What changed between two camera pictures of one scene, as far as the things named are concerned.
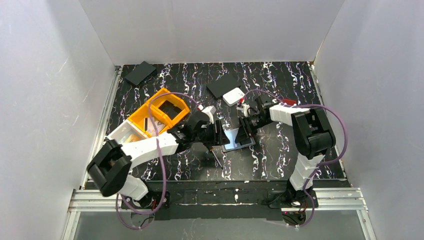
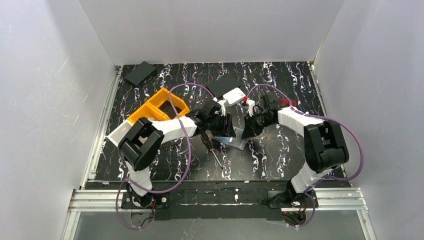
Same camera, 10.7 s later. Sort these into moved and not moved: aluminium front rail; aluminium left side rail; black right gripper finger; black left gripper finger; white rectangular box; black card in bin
Moved: black right gripper finger; black left gripper finger
Not moved: black card in bin; white rectangular box; aluminium front rail; aluminium left side rail
